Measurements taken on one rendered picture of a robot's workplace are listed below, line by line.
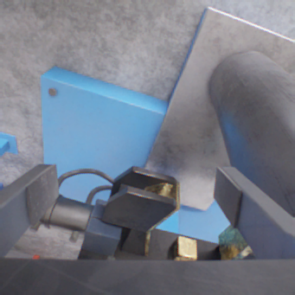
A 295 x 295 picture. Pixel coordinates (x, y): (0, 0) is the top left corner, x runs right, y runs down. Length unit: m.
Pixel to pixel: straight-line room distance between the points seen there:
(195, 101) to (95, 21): 0.47
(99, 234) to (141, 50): 0.67
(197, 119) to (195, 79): 0.16
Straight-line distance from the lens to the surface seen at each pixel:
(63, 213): 0.73
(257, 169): 0.36
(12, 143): 1.40
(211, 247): 0.95
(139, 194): 0.53
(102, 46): 0.92
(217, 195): 0.17
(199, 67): 0.74
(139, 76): 0.92
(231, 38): 0.74
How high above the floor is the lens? 0.85
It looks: 51 degrees down
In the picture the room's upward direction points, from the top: 170 degrees counter-clockwise
